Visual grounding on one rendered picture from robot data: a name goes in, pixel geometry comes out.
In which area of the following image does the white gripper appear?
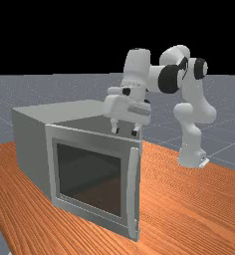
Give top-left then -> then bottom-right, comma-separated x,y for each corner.
103,86 -> 153,137

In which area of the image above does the grey microwave door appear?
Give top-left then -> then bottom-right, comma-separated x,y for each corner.
44,123 -> 144,243

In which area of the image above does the grey microwave oven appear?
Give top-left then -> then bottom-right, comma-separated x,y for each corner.
11,99 -> 144,202

